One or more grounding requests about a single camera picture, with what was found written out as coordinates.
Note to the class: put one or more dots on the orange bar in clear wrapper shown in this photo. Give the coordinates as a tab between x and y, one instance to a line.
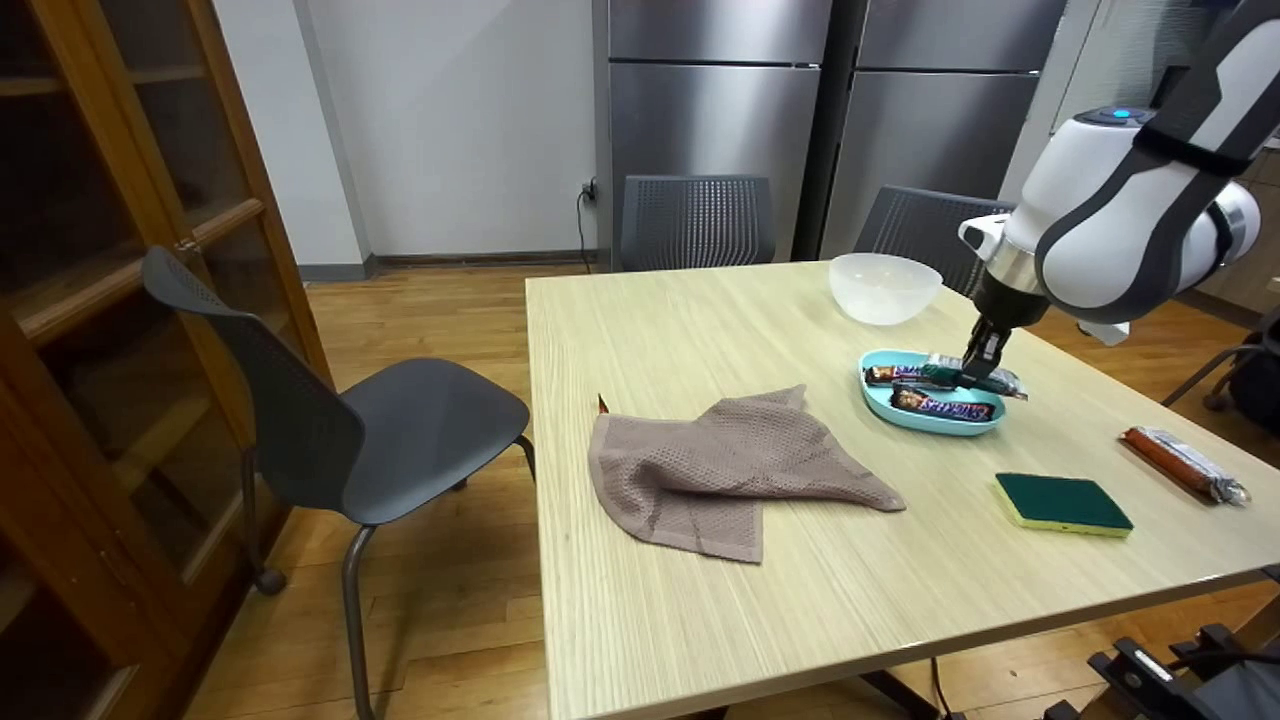
1175	462

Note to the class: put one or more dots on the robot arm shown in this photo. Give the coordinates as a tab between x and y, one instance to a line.
1100	190

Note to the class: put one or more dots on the green and yellow sponge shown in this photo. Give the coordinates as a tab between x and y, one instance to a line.
1062	500

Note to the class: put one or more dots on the teal oval plate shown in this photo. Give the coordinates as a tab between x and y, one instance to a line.
880	400

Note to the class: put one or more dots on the wall socket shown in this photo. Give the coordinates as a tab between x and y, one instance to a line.
591	190

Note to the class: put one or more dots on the silver candy bar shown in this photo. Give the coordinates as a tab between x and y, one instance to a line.
1002	381

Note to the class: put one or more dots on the wooden glass door cabinet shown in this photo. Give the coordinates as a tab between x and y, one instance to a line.
90	300

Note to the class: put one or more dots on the brown waffle towel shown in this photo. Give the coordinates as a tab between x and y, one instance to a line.
720	470

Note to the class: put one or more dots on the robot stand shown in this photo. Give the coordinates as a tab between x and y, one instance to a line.
1150	680

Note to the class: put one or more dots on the black chair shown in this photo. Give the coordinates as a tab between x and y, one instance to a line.
1255	385

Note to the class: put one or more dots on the brown wrapped candy bar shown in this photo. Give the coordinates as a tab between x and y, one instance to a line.
940	407
898	375

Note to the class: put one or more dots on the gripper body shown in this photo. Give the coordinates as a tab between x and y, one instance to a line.
1006	302

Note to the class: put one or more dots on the stainless steel refrigerator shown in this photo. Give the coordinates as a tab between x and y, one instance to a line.
930	130
712	130

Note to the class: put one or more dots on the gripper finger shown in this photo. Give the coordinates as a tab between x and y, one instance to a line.
996	360
972	364

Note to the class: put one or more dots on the translucent white bowl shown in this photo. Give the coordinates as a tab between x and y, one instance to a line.
884	288

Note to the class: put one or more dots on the grey plastic chair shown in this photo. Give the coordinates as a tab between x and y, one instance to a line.
915	228
400	440
697	222

